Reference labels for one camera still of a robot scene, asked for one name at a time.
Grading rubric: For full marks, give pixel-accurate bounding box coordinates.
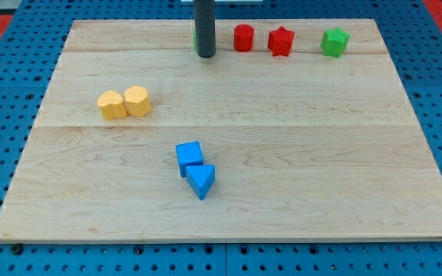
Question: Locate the yellow hexagon block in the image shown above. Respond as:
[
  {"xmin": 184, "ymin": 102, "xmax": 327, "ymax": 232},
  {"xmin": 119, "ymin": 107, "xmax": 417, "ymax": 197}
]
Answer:
[{"xmin": 124, "ymin": 86, "xmax": 152, "ymax": 117}]

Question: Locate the yellow heart block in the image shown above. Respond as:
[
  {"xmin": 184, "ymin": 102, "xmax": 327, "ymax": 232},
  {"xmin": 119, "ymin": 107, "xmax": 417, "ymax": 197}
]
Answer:
[{"xmin": 97, "ymin": 90, "xmax": 128, "ymax": 120}]

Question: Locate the blue cube block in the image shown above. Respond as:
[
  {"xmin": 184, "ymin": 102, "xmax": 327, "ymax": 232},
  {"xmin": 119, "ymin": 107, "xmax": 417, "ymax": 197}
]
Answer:
[{"xmin": 175, "ymin": 141, "xmax": 204, "ymax": 177}]

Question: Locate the blue triangle block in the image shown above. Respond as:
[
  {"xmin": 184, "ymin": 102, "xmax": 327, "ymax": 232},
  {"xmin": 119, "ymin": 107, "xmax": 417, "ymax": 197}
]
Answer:
[{"xmin": 186, "ymin": 165, "xmax": 216, "ymax": 200}]

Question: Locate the wooden board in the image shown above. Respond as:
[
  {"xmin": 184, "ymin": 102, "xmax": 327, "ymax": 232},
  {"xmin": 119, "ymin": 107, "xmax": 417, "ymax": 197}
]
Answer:
[{"xmin": 0, "ymin": 19, "xmax": 442, "ymax": 244}]

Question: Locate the green block behind rod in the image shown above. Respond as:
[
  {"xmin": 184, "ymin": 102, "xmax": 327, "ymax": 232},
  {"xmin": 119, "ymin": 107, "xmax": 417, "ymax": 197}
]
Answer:
[{"xmin": 193, "ymin": 30, "xmax": 197, "ymax": 52}]

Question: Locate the red cylinder block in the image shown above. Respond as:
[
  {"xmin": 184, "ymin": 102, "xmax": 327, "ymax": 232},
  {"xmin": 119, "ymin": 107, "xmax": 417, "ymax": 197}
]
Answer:
[{"xmin": 233, "ymin": 24, "xmax": 255, "ymax": 52}]

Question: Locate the red star block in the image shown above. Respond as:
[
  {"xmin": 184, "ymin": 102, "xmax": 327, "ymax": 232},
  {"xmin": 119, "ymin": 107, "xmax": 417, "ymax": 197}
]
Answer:
[{"xmin": 268, "ymin": 26, "xmax": 295, "ymax": 57}]

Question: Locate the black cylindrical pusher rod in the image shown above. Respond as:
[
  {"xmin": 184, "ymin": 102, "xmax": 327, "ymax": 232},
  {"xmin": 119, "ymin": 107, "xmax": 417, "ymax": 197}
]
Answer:
[{"xmin": 193, "ymin": 0, "xmax": 216, "ymax": 58}]

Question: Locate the green star block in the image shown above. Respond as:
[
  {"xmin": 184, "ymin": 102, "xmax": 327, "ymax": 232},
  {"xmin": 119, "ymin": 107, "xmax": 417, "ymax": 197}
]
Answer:
[{"xmin": 320, "ymin": 28, "xmax": 351, "ymax": 58}]

